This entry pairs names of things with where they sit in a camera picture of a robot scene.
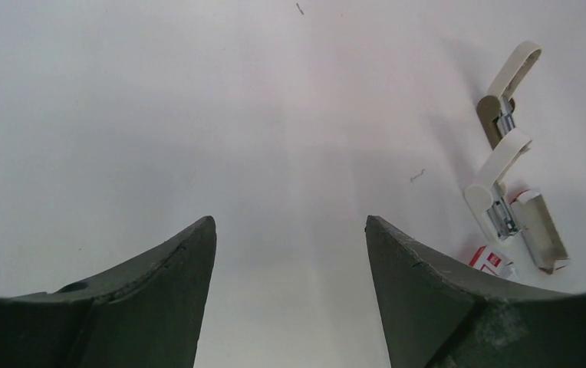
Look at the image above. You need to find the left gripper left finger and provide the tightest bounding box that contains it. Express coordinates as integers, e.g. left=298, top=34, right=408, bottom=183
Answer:
left=0, top=216, right=217, bottom=367

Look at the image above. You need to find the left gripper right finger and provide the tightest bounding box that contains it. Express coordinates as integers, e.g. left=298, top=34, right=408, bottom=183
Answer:
left=365, top=215, right=586, bottom=367

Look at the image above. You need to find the cardboard staple box tray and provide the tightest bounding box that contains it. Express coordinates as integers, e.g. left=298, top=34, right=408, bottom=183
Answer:
left=510, top=189, right=571, bottom=274

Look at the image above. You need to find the red white staple box sleeve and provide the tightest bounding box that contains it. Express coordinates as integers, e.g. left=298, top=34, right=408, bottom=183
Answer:
left=469, top=245, right=519, bottom=282

